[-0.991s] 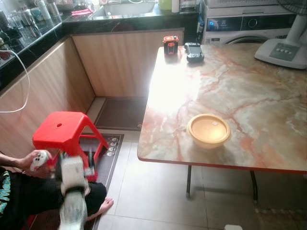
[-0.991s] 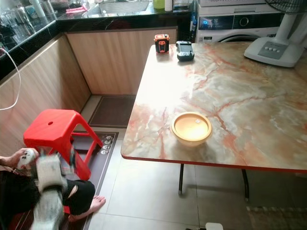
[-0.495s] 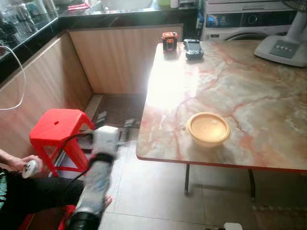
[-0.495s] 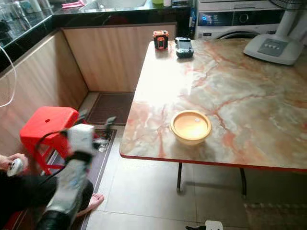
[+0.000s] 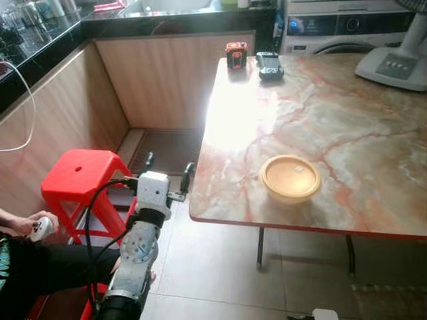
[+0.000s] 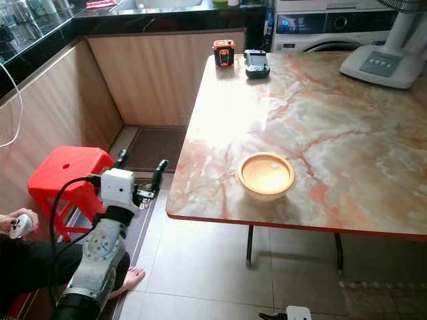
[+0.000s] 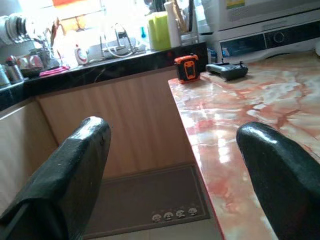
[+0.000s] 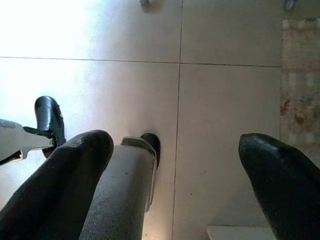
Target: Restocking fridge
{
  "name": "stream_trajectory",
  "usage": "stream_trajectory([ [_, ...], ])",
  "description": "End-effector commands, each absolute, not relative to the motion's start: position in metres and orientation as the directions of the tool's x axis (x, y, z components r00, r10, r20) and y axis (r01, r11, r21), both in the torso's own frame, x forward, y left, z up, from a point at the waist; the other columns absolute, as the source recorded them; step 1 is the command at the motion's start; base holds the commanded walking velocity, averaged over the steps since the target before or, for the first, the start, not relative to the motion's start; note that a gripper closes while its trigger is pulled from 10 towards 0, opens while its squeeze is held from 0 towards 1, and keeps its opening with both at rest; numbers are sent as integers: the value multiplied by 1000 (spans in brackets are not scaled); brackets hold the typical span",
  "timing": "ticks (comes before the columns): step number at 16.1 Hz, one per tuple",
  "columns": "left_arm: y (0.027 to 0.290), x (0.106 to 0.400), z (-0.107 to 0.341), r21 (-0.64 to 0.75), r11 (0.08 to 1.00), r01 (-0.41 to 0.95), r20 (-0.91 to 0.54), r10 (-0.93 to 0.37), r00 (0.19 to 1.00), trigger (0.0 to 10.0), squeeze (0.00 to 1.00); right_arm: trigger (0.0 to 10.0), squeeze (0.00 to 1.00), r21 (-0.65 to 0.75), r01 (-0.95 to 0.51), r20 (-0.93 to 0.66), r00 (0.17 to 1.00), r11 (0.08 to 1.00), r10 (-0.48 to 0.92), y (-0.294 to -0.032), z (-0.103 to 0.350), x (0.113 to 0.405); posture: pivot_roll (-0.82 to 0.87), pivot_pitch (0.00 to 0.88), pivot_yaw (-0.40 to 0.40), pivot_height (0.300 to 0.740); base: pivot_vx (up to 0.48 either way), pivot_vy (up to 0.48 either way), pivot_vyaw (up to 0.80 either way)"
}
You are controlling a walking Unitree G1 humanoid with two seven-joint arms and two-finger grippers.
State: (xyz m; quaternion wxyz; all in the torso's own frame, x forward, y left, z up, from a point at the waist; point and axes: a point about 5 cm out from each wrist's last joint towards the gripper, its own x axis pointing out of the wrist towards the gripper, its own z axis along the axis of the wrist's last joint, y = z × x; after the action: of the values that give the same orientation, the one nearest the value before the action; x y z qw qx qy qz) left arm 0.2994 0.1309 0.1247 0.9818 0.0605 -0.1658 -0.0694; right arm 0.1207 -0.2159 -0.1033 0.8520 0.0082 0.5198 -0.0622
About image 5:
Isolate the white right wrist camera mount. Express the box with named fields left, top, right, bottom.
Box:
left=312, top=308, right=339, bottom=320

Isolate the pink counter cloth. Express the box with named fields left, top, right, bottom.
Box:
left=93, top=1, right=126, bottom=13

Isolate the black kitchen counter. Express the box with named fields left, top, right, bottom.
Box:
left=0, top=0, right=278, bottom=111

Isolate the white handheld controller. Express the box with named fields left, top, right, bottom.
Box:
left=30, top=217, right=57, bottom=242

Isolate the seated person in black trousers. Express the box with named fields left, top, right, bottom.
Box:
left=0, top=230, right=157, bottom=320

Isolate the steel kitchen sink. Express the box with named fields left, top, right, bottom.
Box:
left=120, top=0, right=221, bottom=17

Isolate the thin white cable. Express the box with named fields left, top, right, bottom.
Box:
left=0, top=60, right=35, bottom=153

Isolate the white standing fan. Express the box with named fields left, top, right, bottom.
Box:
left=355, top=0, right=427, bottom=92

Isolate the white washing machine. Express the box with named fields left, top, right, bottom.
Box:
left=280, top=0, right=418, bottom=55

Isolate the yellow lidded plastic bowl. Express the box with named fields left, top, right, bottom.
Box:
left=259, top=155, right=322, bottom=204

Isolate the person left hand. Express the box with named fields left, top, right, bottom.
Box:
left=10, top=212, right=51, bottom=236

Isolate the wooden kitchen cabinet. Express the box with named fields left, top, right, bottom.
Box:
left=0, top=32, right=256, bottom=221

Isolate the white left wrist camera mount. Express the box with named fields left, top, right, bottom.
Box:
left=135, top=171, right=172, bottom=214

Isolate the red plastic stool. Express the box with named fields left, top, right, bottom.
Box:
left=27, top=283, right=107, bottom=320
left=41, top=149, right=141, bottom=244

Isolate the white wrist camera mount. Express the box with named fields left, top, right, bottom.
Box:
left=135, top=171, right=172, bottom=214
left=312, top=308, right=339, bottom=320

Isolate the orange black battery device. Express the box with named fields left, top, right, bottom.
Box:
left=225, top=42, right=249, bottom=70

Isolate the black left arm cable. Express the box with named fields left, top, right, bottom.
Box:
left=84, top=177, right=139, bottom=311

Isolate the beige patterned floor mat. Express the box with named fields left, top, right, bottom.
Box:
left=352, top=283, right=427, bottom=320

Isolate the brown floor mat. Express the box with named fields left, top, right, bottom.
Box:
left=127, top=127, right=204, bottom=175

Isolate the grey black handheld device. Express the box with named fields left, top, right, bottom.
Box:
left=256, top=51, right=285, bottom=82

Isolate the marble pattern folding table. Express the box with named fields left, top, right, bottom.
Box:
left=189, top=53, right=427, bottom=277

